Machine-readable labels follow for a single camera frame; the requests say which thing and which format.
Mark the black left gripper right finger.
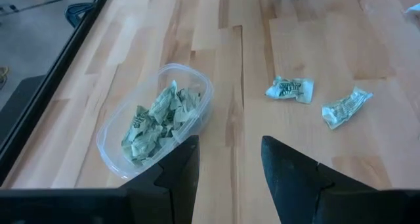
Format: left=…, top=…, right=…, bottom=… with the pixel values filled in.
left=261, top=135, right=378, bottom=224

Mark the clear plastic container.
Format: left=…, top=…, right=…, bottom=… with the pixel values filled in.
left=96, top=62, right=215, bottom=180

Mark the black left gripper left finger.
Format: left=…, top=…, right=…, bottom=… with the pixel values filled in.
left=126, top=135, right=200, bottom=224

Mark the dark frame clamp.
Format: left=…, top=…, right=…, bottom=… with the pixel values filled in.
left=64, top=2, right=96, bottom=28

